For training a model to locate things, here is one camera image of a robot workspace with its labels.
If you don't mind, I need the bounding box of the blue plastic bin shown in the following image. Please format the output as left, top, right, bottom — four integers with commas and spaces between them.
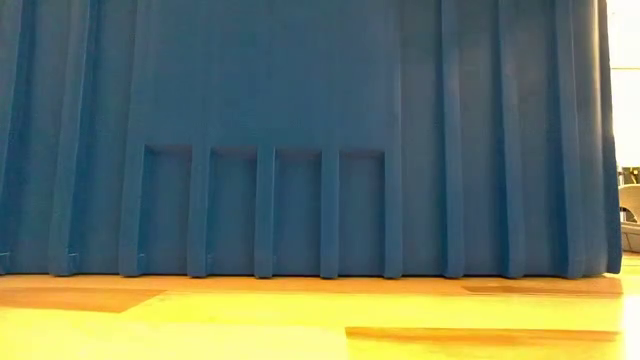
0, 0, 624, 280

